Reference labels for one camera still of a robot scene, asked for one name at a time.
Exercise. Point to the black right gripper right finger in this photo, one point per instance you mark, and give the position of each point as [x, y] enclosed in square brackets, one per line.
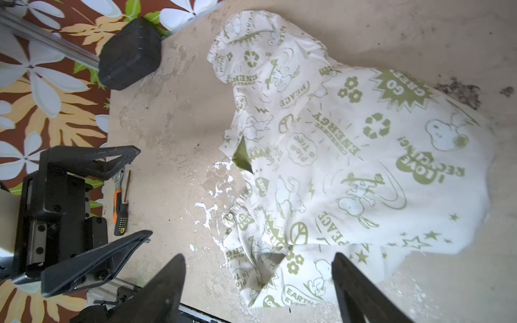
[358, 298]

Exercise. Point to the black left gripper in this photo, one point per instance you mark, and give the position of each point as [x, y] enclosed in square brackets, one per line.
[58, 236]

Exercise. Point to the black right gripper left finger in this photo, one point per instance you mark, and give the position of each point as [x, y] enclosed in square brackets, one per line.
[157, 296]

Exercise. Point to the white green printed jacket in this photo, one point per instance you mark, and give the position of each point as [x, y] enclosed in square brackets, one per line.
[367, 162]

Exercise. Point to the black plastic case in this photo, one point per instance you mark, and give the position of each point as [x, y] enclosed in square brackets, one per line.
[130, 55]

